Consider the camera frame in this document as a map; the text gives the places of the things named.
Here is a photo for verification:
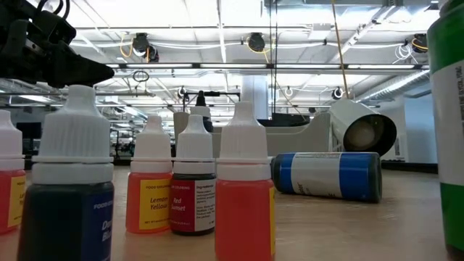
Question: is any lemon yellow food coloring bottle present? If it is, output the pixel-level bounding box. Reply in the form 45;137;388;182
125;115;174;235
214;100;276;261

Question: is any yellow hanging cable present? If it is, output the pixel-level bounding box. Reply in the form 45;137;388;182
330;0;351;99

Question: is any silver ventilation duct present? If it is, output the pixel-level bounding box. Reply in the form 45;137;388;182
357;70;431;104

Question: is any white round machine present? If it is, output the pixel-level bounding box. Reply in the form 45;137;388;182
327;98;398;157

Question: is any deep blue food coloring bottle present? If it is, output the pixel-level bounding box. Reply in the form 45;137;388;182
16;84;115;261

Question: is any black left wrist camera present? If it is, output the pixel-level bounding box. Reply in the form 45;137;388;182
33;9;78;45

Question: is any black ceiling cable reel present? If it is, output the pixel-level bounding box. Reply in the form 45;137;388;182
130;31;160;63
411;33;429;54
246;31;267;53

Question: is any white building column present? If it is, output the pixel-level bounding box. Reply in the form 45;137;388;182
240;75;270;120

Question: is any large black food coloring bottle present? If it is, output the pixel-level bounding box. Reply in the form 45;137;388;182
189;90;215;133

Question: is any large green food coloring bottle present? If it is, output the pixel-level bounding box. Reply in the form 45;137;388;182
426;0;464;254

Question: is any red bottle at left edge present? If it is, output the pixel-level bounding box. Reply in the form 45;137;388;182
0;109;27;236

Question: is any long ceiling light bar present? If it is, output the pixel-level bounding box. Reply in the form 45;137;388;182
104;62;431;72

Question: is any white plastic bin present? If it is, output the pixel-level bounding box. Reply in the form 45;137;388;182
173;111;333;171

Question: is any black monitor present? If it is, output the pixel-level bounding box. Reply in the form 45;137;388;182
23;122;43;141

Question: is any large blue food coloring bottle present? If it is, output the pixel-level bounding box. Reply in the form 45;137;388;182
270;151;384;204

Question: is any thin black vertical pole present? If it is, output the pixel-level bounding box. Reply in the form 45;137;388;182
268;0;279;119

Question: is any black aluminium rig frame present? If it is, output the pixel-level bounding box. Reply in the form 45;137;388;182
22;155;439;175

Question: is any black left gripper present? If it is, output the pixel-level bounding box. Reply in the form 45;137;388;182
0;0;115;88

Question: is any red sunset food coloring bottle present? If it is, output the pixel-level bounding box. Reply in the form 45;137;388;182
169;114;218;236

